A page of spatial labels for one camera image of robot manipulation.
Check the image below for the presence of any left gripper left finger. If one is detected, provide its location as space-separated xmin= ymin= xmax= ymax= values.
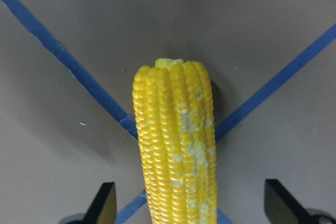
xmin=82 ymin=182 xmax=117 ymax=224

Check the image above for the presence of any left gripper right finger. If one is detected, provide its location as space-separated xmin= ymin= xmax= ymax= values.
xmin=264 ymin=179 xmax=313 ymax=224

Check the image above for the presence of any yellow corn cob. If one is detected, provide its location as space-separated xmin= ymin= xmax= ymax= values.
xmin=132 ymin=58 xmax=217 ymax=223

